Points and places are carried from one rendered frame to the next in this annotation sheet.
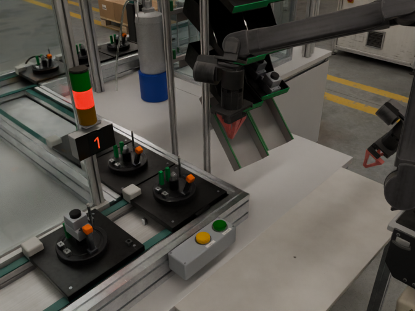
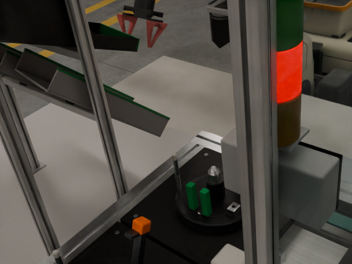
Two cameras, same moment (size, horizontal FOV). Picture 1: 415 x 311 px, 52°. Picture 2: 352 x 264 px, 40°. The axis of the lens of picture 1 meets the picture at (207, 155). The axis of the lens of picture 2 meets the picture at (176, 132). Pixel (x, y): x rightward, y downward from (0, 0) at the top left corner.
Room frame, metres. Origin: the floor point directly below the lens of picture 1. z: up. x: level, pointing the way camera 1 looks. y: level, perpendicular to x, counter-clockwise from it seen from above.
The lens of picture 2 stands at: (1.14, 0.72, 1.54)
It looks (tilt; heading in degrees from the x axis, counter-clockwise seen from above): 34 degrees down; 271
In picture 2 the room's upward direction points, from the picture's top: 9 degrees counter-clockwise
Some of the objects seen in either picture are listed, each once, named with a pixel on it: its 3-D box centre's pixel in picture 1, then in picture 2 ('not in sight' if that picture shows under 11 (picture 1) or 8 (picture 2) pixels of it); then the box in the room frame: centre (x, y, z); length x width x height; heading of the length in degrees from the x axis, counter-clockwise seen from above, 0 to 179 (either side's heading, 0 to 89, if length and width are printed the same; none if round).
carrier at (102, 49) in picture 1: (117, 41); not in sight; (2.59, 0.54, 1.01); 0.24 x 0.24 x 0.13; 46
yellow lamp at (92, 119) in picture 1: (86, 113); not in sight; (1.05, 0.33, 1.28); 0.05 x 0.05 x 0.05
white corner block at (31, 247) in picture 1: (33, 248); not in sight; (0.86, 0.49, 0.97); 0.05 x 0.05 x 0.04; 46
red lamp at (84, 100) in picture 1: (83, 97); not in sight; (1.05, 0.33, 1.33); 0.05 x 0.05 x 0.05
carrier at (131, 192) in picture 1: (173, 181); (215, 185); (1.11, 0.11, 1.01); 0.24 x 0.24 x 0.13; 46
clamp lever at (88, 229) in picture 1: (88, 236); not in sight; (0.83, 0.32, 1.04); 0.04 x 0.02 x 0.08; 46
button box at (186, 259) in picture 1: (203, 246); not in sight; (0.90, 0.02, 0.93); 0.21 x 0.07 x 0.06; 136
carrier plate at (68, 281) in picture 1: (83, 249); not in sight; (0.86, 0.35, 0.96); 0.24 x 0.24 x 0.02; 46
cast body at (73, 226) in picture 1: (75, 220); not in sight; (0.87, 0.36, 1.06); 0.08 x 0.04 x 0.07; 48
